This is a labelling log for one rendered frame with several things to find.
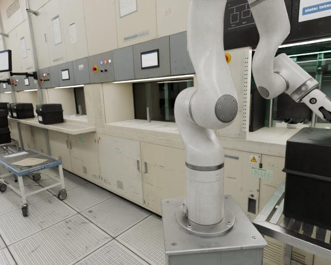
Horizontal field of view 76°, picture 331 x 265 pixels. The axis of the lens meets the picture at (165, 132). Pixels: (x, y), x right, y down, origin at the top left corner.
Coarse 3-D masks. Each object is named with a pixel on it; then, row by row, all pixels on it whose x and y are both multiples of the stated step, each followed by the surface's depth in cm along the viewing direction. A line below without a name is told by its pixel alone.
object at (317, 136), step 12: (300, 132) 74; (312, 132) 73; (324, 132) 72; (288, 144) 64; (300, 144) 62; (312, 144) 60; (324, 144) 58; (288, 156) 64; (300, 156) 62; (312, 156) 60; (324, 156) 58; (288, 168) 65; (300, 168) 63; (312, 168) 61; (324, 168) 59
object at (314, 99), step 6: (312, 90) 67; (318, 90) 67; (306, 96) 67; (312, 96) 66; (318, 96) 65; (324, 96) 65; (300, 102) 73; (306, 102) 67; (312, 102) 67; (318, 102) 65; (324, 102) 64; (330, 102) 64; (312, 108) 66; (330, 108) 63; (318, 114) 65; (330, 114) 65; (324, 120) 65
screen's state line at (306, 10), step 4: (316, 4) 94; (320, 4) 94; (324, 4) 93; (328, 4) 92; (304, 8) 98; (308, 8) 97; (312, 8) 96; (316, 8) 95; (320, 8) 94; (324, 8) 93; (328, 8) 92; (304, 12) 98; (308, 12) 97; (312, 12) 96; (316, 12) 95
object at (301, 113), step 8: (280, 96) 157; (288, 96) 153; (280, 104) 157; (288, 104) 154; (296, 104) 151; (304, 104) 147; (280, 112) 158; (288, 112) 155; (296, 112) 151; (304, 112) 148; (312, 112) 154; (288, 120) 168; (304, 120) 161
